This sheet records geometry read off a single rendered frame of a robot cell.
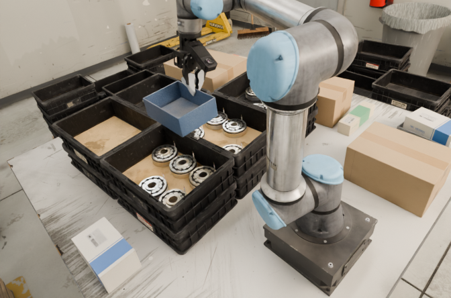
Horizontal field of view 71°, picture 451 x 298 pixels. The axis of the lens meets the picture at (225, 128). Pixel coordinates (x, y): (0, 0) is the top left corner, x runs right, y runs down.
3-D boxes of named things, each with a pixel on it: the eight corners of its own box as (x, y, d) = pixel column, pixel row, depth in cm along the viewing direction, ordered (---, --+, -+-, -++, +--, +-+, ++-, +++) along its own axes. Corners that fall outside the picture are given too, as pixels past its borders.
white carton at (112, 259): (141, 266, 104) (135, 250, 99) (109, 293, 97) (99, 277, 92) (111, 232, 116) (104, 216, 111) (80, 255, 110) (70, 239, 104)
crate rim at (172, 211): (236, 163, 110) (236, 158, 109) (170, 219, 93) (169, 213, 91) (163, 125, 133) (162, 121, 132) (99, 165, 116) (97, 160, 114)
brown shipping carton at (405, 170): (444, 183, 121) (458, 151, 112) (421, 218, 109) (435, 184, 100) (368, 151, 140) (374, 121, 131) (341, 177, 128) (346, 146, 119)
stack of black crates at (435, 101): (435, 141, 225) (456, 84, 199) (418, 162, 209) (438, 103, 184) (380, 121, 250) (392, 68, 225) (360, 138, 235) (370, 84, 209)
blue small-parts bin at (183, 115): (218, 115, 105) (215, 96, 101) (182, 137, 98) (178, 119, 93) (181, 96, 118) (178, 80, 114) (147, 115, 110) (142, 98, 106)
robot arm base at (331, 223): (355, 221, 98) (358, 199, 92) (319, 247, 92) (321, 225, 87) (318, 193, 109) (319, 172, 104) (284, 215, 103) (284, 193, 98)
